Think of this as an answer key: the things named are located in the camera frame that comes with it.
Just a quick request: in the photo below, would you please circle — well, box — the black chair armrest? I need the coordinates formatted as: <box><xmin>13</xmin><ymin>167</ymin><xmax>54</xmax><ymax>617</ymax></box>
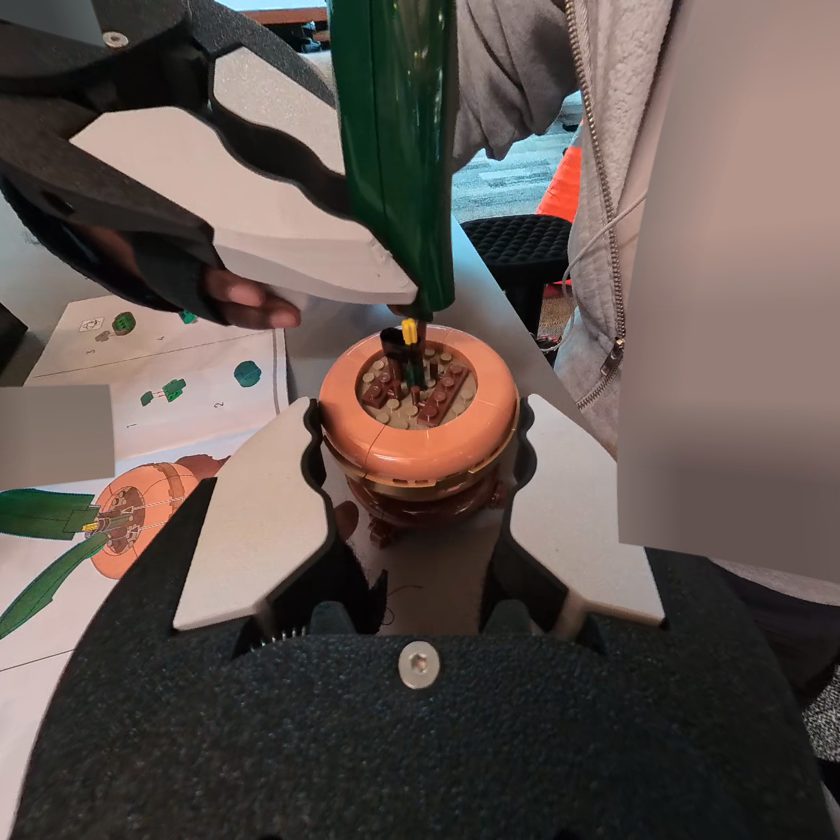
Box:
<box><xmin>459</xmin><ymin>215</ymin><xmax>575</xmax><ymax>342</ymax></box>

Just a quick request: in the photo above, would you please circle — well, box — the orange traffic cone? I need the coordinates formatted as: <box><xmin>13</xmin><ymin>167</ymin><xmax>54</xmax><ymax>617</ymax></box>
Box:
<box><xmin>535</xmin><ymin>118</ymin><xmax>585</xmax><ymax>221</ymax></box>

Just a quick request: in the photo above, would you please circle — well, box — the grey desk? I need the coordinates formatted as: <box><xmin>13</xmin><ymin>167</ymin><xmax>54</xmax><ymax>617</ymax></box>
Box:
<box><xmin>0</xmin><ymin>190</ymin><xmax>621</xmax><ymax>637</ymax></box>

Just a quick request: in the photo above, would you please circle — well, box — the person's left hand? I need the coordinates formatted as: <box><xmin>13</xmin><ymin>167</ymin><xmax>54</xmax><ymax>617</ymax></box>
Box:
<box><xmin>330</xmin><ymin>500</ymin><xmax>389</xmax><ymax>634</ymax></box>

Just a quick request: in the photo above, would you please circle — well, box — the green toy brick leaf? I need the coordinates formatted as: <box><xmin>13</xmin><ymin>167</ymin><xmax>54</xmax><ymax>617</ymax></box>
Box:
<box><xmin>326</xmin><ymin>0</ymin><xmax>458</xmax><ymax>322</ymax></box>

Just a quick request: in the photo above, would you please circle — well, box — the white instruction booklet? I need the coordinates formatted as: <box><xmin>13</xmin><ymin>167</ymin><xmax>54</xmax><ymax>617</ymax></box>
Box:
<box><xmin>0</xmin><ymin>298</ymin><xmax>291</xmax><ymax>815</ymax></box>

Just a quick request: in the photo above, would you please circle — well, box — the person's right hand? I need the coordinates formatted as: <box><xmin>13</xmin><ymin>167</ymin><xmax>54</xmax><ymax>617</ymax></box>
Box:
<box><xmin>0</xmin><ymin>174</ymin><xmax>303</xmax><ymax>330</ymax></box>

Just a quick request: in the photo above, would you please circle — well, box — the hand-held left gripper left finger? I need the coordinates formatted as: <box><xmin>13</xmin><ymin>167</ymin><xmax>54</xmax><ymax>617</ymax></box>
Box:
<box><xmin>172</xmin><ymin>395</ymin><xmax>339</xmax><ymax>632</ymax></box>

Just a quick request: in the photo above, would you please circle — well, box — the person's grey hoodie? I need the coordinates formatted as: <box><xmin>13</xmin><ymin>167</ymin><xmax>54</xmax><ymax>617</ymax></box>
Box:
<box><xmin>453</xmin><ymin>0</ymin><xmax>677</xmax><ymax>460</ymax></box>

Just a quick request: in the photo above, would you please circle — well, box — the wooden top office desk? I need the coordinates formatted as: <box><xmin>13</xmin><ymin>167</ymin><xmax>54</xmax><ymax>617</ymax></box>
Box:
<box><xmin>243</xmin><ymin>5</ymin><xmax>329</xmax><ymax>53</ymax></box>

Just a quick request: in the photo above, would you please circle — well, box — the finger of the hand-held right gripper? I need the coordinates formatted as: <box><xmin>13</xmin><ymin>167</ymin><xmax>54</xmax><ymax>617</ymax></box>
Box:
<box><xmin>67</xmin><ymin>104</ymin><xmax>421</xmax><ymax>308</ymax></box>
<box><xmin>209</xmin><ymin>46</ymin><xmax>349</xmax><ymax>178</ymax></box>

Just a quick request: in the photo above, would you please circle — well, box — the toy brick flower pot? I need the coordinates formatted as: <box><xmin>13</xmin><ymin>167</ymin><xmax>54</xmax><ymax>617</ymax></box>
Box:
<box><xmin>318</xmin><ymin>318</ymin><xmax>522</xmax><ymax>549</ymax></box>

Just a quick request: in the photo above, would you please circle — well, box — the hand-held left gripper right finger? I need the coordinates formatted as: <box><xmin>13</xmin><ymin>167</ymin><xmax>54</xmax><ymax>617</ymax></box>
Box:
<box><xmin>502</xmin><ymin>392</ymin><xmax>667</xmax><ymax>643</ymax></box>

